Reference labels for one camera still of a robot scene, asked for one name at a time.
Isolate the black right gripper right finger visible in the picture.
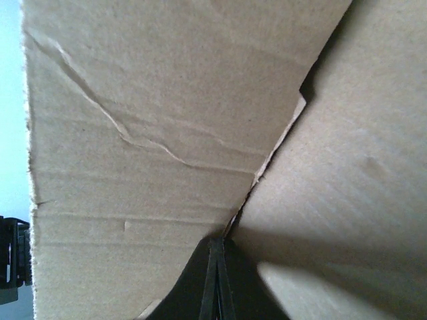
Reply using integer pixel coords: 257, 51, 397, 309
218, 239, 290, 319

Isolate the brown cardboard box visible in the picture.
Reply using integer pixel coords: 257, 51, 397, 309
22, 1, 426, 319

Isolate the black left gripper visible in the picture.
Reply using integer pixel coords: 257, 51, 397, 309
1, 216, 33, 305

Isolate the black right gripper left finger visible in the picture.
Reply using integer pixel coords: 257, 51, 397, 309
147, 237, 218, 320

